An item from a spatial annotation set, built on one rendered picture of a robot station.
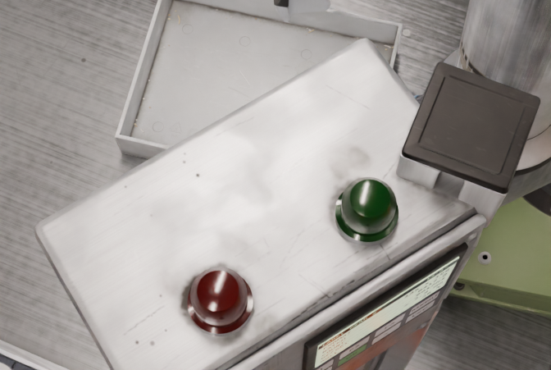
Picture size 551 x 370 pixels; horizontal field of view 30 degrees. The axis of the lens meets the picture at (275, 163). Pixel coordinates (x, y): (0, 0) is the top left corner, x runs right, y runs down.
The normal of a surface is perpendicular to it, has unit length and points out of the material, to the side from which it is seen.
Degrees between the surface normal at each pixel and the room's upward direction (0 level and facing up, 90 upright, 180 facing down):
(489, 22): 94
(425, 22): 0
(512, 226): 4
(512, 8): 94
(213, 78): 3
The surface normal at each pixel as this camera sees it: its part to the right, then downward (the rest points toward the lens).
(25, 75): 0.00, -0.38
